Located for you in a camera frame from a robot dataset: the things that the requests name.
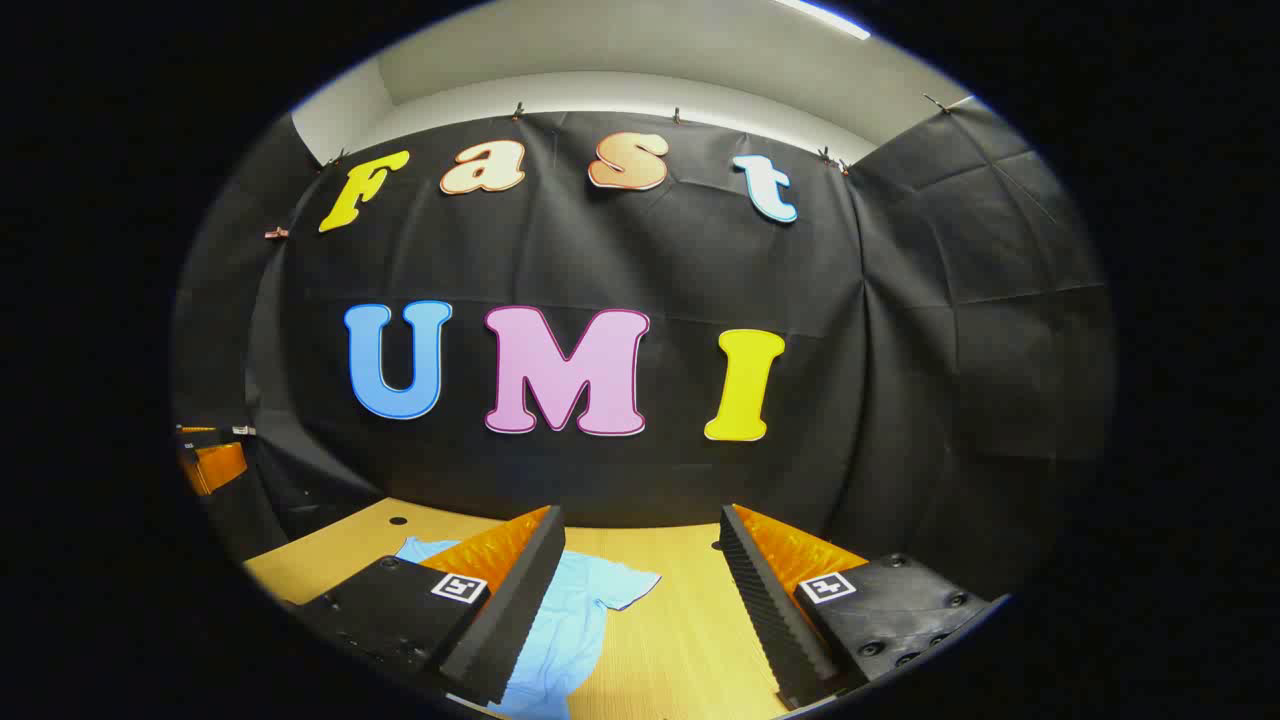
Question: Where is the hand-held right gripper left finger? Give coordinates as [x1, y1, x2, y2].
[283, 505, 567, 707]

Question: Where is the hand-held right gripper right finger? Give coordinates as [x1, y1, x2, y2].
[718, 504, 1011, 711]

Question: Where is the light blue T-shirt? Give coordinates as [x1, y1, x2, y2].
[395, 537, 663, 720]

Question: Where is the black backdrop cloth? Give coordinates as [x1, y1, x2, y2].
[172, 95, 1116, 601]

